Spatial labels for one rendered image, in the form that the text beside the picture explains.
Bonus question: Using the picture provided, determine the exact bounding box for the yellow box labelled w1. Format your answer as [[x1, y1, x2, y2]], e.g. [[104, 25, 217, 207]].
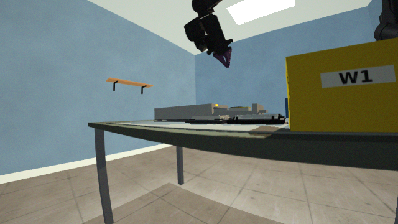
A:
[[285, 37, 398, 133]]

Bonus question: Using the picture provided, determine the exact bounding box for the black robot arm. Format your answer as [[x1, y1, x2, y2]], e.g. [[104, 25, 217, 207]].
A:
[[184, 0, 398, 52]]

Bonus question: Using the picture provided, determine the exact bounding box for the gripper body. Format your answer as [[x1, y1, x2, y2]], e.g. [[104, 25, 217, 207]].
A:
[[207, 29, 233, 56]]

